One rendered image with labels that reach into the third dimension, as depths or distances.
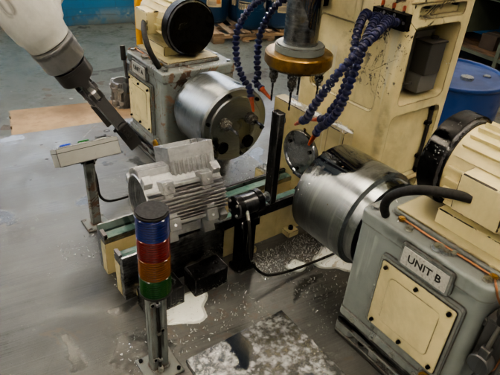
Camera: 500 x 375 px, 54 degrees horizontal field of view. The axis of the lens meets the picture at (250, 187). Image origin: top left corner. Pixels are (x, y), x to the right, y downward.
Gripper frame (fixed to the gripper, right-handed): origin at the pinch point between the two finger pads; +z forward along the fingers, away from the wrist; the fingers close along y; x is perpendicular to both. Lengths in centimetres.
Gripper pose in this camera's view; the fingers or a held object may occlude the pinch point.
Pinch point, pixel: (120, 130)
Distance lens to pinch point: 118.7
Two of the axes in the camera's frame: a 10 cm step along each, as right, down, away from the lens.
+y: -5.9, -4.7, 6.6
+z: 3.5, 5.9, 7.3
